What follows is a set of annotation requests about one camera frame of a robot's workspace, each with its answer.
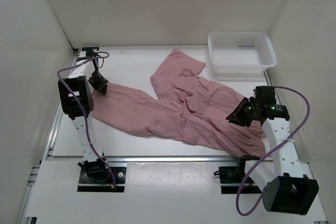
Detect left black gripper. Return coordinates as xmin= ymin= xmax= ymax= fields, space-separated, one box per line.
xmin=88 ymin=70 xmax=108 ymax=94

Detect pink trousers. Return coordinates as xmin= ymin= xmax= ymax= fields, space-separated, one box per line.
xmin=92 ymin=49 xmax=266 ymax=157

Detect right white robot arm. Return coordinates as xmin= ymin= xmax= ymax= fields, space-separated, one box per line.
xmin=227 ymin=98 xmax=319 ymax=215

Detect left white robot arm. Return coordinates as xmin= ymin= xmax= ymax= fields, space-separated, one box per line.
xmin=57 ymin=56 xmax=111 ymax=183

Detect white plastic basket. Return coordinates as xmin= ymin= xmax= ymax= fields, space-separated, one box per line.
xmin=207 ymin=31 xmax=277 ymax=77

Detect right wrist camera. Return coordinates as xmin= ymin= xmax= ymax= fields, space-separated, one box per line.
xmin=255 ymin=86 xmax=277 ymax=105

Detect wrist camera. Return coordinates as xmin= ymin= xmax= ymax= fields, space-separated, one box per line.
xmin=255 ymin=86 xmax=277 ymax=105
xmin=76 ymin=51 xmax=104 ymax=68

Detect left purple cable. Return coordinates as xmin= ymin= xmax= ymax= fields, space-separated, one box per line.
xmin=57 ymin=52 xmax=118 ymax=188

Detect purple cable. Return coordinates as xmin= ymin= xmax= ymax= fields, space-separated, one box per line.
xmin=57 ymin=52 xmax=118 ymax=188
xmin=235 ymin=86 xmax=311 ymax=216

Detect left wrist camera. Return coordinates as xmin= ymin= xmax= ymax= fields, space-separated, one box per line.
xmin=76 ymin=51 xmax=104 ymax=68

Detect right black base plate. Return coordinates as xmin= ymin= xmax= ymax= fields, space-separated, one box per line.
xmin=213 ymin=166 xmax=261 ymax=195

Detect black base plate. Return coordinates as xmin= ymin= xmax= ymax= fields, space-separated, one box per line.
xmin=77 ymin=163 xmax=127 ymax=193
xmin=213 ymin=166 xmax=261 ymax=195

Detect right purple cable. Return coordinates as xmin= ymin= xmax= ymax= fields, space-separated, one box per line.
xmin=235 ymin=86 xmax=311 ymax=216

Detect aluminium rail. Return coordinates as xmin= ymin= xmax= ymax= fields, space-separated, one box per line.
xmin=48 ymin=155 xmax=300 ymax=164

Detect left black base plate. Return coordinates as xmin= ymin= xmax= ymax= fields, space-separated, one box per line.
xmin=77 ymin=163 xmax=127 ymax=193

